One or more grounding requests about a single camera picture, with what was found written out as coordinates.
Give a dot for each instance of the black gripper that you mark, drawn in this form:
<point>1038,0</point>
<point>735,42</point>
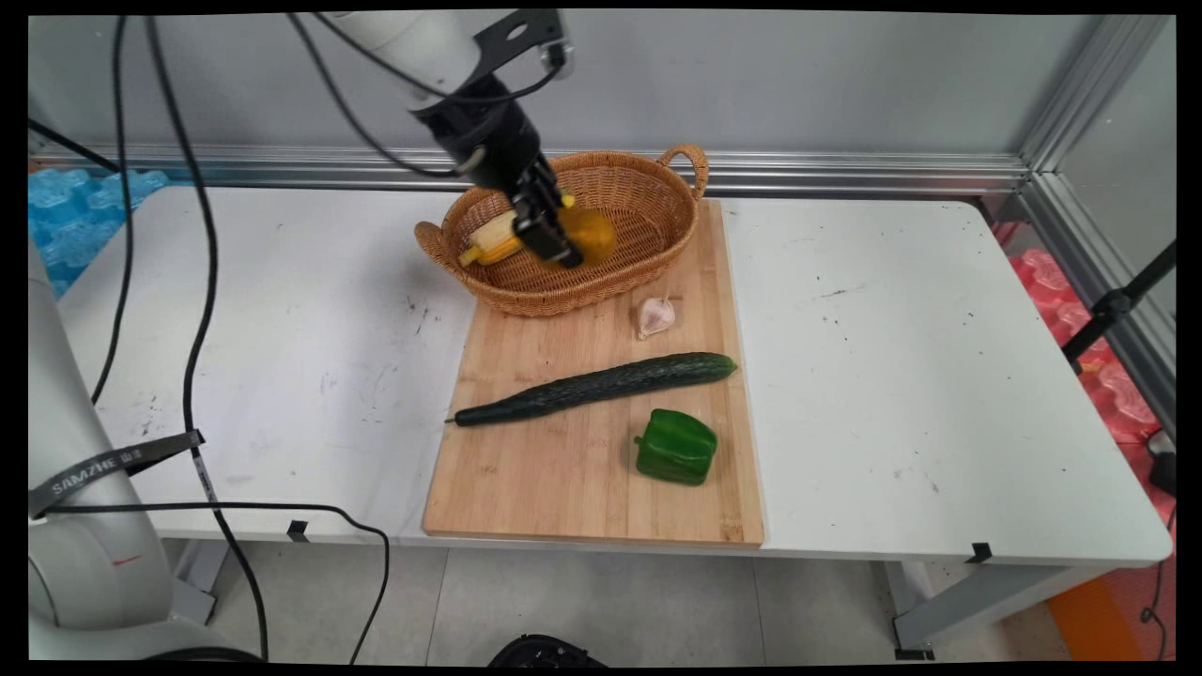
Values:
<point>488,131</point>

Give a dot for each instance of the round yellow-orange fruit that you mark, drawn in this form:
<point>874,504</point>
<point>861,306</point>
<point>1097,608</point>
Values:
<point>593,235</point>

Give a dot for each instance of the yellow corn cob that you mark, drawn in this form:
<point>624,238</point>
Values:
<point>493,242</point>

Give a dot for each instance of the white garlic bulb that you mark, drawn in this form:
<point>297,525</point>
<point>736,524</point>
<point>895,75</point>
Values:
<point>654,315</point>

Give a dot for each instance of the long dark green cucumber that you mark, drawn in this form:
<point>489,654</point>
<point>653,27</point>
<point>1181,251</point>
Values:
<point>601,383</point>

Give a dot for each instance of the bamboo cutting board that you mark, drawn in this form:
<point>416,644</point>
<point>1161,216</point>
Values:
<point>573,469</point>

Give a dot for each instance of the green bell pepper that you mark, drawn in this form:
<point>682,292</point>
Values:
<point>676,449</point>

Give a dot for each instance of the small black table clip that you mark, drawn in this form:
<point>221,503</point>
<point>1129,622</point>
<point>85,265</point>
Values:
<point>298,530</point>
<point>979,553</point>

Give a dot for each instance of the black bulky object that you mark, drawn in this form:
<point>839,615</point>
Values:
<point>549,652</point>

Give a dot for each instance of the blue foam mat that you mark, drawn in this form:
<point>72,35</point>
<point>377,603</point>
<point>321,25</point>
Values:
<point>75,221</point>

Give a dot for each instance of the grey table leg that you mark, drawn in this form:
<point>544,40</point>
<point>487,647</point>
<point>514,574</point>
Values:
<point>199,577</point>
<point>986,601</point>

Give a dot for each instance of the black tripod stand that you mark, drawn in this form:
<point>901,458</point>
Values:
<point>1113,305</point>

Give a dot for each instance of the red foam mat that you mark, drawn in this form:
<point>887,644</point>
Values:
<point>1122,394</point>

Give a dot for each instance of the small black device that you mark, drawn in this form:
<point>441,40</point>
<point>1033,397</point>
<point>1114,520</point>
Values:
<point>1163,465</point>

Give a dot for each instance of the orange floor mat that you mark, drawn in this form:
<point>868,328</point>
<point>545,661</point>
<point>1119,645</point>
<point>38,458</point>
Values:
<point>1089,624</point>

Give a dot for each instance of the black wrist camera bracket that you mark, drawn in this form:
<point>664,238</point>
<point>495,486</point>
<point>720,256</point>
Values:
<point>526,38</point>

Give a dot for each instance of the horizontal aluminium frame rail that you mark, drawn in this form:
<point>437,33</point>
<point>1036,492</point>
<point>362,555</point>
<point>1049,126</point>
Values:
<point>798,171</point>

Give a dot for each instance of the slanted aluminium frame rail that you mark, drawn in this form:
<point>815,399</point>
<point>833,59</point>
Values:
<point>1094,122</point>

